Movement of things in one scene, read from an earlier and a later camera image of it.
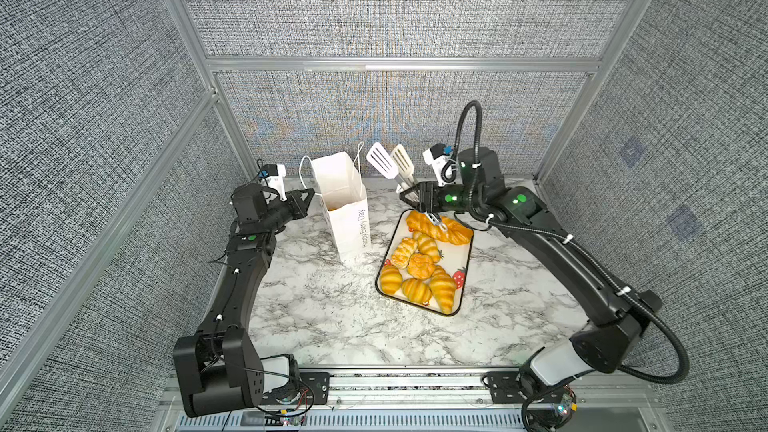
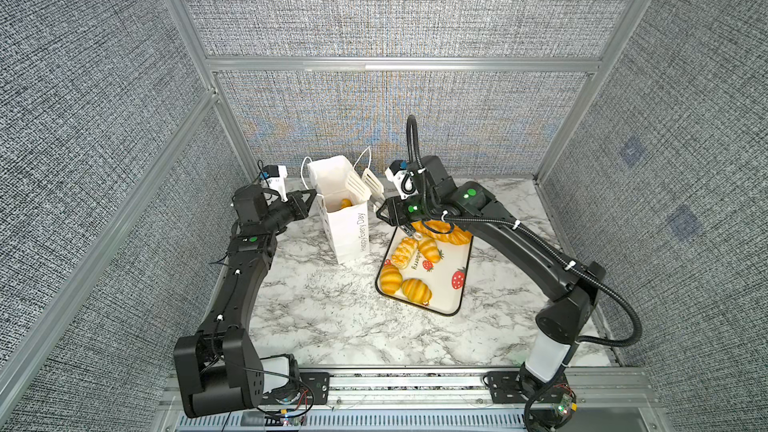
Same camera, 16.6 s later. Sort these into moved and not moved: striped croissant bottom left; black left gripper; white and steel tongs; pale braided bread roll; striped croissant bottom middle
Moved: white and steel tongs
Not moved: pale braided bread roll; striped croissant bottom middle; black left gripper; striped croissant bottom left
